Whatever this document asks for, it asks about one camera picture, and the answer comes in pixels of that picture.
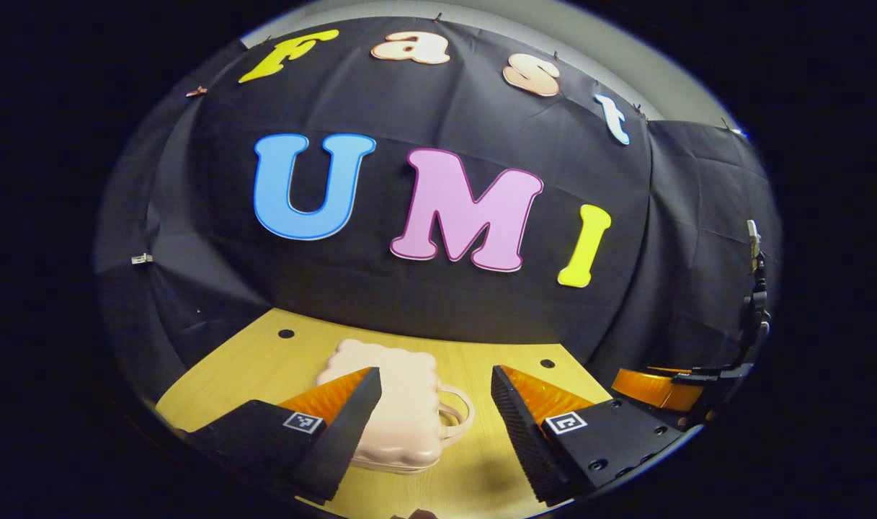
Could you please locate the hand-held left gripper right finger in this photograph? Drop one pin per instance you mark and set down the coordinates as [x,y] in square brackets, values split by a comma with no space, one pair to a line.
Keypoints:
[524,432]

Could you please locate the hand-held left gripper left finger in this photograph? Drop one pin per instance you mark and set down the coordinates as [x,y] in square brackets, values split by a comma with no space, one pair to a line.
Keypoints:
[341,440]

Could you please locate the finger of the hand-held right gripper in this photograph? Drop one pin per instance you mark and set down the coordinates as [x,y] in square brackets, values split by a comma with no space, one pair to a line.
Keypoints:
[705,375]
[654,391]

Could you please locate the pink scalloped suitcase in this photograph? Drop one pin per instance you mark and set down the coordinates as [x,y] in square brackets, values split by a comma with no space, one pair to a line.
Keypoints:
[402,404]

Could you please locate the black backdrop cloth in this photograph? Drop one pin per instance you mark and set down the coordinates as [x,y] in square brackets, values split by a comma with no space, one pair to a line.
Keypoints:
[409,303]

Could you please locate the silver metal clip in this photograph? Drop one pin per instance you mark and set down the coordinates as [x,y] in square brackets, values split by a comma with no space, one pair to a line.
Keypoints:
[142,258]

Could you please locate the copper metal clip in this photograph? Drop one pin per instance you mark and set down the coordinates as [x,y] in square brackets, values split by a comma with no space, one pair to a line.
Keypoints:
[197,91]

